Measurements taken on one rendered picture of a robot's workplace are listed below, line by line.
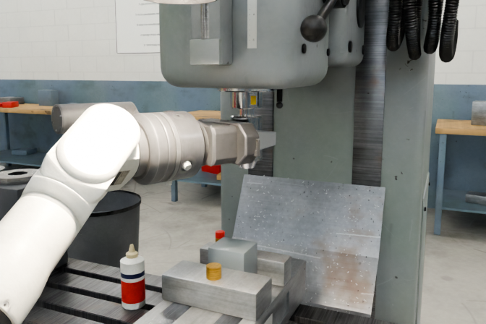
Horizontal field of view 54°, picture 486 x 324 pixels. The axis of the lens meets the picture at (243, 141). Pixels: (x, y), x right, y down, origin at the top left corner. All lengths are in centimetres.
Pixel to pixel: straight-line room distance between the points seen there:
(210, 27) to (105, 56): 568
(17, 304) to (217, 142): 30
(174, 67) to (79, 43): 589
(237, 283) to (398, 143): 49
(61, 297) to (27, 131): 635
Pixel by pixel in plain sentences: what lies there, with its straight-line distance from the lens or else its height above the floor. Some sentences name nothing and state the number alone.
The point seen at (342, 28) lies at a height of 140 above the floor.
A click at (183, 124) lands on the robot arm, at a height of 127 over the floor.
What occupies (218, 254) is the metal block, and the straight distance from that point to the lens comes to 73.
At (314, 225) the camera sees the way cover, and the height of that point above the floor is 101.
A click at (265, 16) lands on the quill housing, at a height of 140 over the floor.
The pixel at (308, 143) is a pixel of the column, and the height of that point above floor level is 117.
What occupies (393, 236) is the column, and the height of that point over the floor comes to 99.
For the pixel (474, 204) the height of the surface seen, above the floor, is 23.
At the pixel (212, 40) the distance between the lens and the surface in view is 57.
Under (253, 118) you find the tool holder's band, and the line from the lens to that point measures 67.
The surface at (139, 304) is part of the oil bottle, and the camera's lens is 87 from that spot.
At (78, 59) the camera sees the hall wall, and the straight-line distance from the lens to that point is 652.
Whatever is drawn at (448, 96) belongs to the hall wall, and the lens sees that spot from 483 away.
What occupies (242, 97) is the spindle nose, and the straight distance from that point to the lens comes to 67.
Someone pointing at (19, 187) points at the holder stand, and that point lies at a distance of 97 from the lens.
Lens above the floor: 133
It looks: 9 degrees down
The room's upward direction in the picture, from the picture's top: straight up
